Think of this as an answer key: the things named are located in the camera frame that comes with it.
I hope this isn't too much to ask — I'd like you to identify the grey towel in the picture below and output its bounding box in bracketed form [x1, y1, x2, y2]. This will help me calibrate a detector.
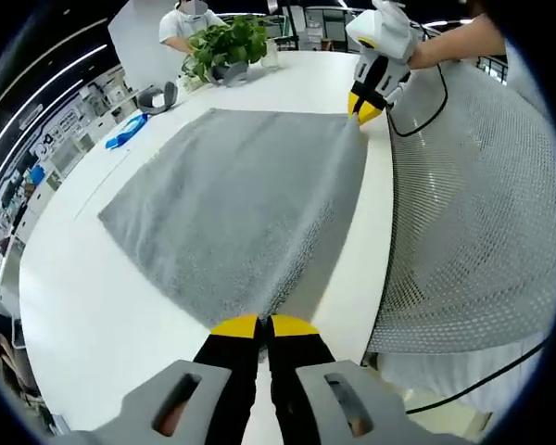
[96, 107, 371, 329]

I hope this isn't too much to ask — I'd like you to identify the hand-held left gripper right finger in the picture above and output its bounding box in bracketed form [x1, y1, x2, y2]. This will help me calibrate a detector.
[265, 313, 411, 445]

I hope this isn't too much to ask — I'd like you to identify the green potted plant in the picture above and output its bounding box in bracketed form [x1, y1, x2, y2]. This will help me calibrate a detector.
[182, 13, 271, 81]

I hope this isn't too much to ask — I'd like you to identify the white mesh laundry basket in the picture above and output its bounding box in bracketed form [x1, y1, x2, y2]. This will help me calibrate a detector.
[364, 58, 556, 357]

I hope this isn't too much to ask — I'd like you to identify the clear glass jar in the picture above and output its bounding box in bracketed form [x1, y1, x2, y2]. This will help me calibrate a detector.
[260, 38, 282, 71]

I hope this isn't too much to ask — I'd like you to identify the black cable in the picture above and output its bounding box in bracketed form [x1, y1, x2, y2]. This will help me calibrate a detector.
[385, 59, 449, 138]
[404, 340, 550, 416]

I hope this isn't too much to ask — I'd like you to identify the blue wet wipes pack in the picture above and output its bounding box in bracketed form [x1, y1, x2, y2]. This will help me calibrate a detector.
[105, 112, 150, 151]

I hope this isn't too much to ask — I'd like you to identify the white table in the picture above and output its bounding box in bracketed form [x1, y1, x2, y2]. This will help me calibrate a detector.
[18, 48, 396, 437]

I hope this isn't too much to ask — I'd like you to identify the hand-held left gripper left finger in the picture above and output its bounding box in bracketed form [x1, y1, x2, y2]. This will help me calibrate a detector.
[115, 313, 263, 445]

